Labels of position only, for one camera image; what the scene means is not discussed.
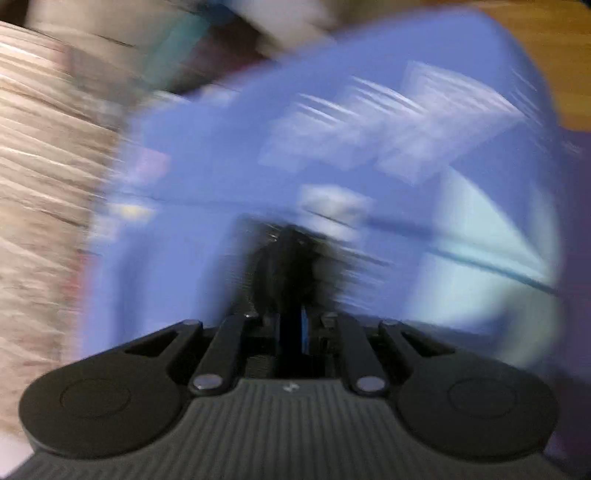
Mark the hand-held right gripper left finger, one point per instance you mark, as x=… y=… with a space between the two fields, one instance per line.
x=289 y=341

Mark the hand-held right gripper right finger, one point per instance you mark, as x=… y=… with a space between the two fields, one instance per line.
x=330 y=333

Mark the black pants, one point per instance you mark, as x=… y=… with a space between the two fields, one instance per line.
x=286 y=272

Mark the blue printed bedsheet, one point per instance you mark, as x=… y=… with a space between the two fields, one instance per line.
x=231 y=161

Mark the purple cloth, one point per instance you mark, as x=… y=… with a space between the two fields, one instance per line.
x=575 y=277

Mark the beige patterned blanket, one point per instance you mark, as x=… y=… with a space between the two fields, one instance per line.
x=37 y=184

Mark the teal patterned cloth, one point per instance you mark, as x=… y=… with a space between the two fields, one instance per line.
x=178 y=46

